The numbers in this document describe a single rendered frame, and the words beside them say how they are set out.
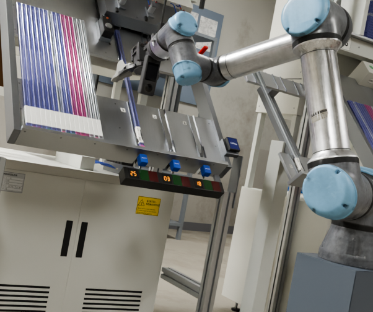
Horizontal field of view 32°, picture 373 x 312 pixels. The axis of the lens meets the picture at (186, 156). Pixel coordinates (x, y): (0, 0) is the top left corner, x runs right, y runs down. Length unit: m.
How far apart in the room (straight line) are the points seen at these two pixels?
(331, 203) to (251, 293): 0.89
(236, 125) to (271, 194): 4.21
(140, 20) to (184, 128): 0.42
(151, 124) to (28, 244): 0.55
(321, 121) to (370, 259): 0.35
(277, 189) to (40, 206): 0.79
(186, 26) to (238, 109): 4.64
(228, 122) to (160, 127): 4.36
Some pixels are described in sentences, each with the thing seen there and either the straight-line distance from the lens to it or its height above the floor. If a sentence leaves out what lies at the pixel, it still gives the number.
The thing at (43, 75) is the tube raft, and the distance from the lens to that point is 1.91.
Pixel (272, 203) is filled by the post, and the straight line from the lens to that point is 2.21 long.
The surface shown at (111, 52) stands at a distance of 2.13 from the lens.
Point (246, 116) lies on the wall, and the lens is 6.49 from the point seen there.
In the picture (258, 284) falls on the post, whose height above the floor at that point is 0.34.
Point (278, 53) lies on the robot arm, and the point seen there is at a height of 1.04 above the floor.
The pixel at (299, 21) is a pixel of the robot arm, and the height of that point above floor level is 1.08.
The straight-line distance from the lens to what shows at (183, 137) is 2.02.
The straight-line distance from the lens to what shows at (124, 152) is 1.86.
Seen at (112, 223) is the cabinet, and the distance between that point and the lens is 2.22.
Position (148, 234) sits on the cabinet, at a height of 0.43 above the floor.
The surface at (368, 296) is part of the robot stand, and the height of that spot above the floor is 0.49.
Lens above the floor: 0.75
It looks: level
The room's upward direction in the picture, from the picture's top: 10 degrees clockwise
